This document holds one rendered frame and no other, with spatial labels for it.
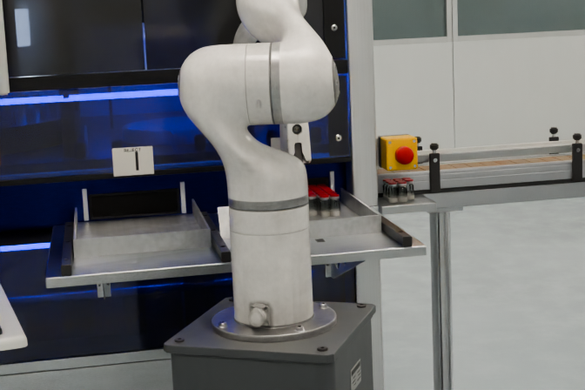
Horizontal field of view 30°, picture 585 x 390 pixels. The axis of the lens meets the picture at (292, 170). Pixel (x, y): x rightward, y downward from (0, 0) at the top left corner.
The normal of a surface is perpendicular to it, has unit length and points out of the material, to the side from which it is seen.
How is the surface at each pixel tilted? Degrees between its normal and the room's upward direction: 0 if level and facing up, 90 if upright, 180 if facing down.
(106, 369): 90
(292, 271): 90
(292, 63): 58
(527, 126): 90
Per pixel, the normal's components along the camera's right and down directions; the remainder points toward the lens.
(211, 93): -0.05, 0.14
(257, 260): -0.36, 0.16
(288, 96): -0.04, 0.38
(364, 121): 0.18, 0.15
